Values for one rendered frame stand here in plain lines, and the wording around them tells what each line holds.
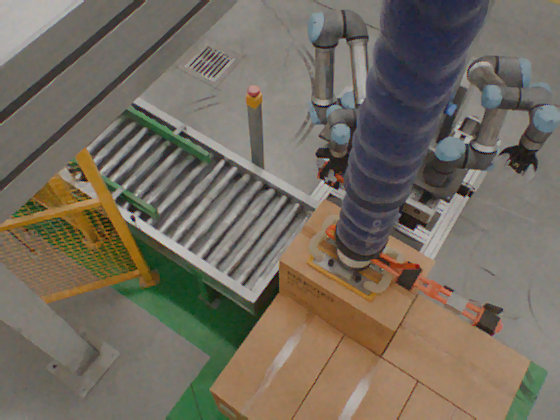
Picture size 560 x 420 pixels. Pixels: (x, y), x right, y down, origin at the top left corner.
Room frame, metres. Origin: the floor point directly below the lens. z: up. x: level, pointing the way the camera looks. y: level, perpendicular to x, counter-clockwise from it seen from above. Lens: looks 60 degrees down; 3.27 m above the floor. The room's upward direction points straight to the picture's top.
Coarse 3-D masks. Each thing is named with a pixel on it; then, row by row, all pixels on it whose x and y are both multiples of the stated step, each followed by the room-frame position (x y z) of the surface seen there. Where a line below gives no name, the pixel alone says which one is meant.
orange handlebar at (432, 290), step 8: (328, 232) 1.12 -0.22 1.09; (384, 256) 1.00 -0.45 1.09; (376, 264) 0.97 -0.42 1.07; (384, 264) 0.97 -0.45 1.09; (392, 272) 0.93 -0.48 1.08; (424, 280) 0.89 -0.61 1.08; (432, 280) 0.89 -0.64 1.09; (424, 288) 0.86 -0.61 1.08; (432, 288) 0.86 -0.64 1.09; (440, 288) 0.86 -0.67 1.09; (432, 296) 0.83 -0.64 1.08; (440, 296) 0.82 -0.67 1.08; (464, 312) 0.76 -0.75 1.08; (472, 320) 0.73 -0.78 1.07
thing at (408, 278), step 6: (402, 270) 0.93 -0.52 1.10; (408, 270) 0.94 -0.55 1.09; (414, 270) 0.94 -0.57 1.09; (420, 270) 0.94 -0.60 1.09; (402, 276) 0.91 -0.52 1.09; (408, 276) 0.91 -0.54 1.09; (414, 276) 0.91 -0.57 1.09; (420, 276) 0.90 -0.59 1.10; (396, 282) 0.89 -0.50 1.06; (402, 282) 0.88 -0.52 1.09; (408, 282) 0.88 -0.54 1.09; (414, 282) 0.88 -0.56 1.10; (408, 288) 0.86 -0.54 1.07
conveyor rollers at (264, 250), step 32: (128, 128) 2.12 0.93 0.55; (96, 160) 1.88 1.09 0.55; (128, 160) 1.88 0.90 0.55; (192, 160) 1.89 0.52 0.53; (224, 160) 1.88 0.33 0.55; (160, 192) 1.66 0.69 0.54; (192, 192) 1.65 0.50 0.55; (256, 192) 1.66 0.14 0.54; (192, 224) 1.46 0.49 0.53; (224, 224) 1.44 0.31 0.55; (288, 224) 1.45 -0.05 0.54; (224, 256) 1.26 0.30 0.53; (256, 256) 1.25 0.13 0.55; (256, 288) 1.06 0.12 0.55
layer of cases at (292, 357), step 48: (288, 336) 0.81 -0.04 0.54; (336, 336) 0.81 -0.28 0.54; (432, 336) 0.82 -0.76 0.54; (480, 336) 0.82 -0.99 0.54; (240, 384) 0.58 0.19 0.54; (288, 384) 0.58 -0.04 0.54; (336, 384) 0.58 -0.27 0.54; (384, 384) 0.58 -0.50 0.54; (432, 384) 0.59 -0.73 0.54; (480, 384) 0.59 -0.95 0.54
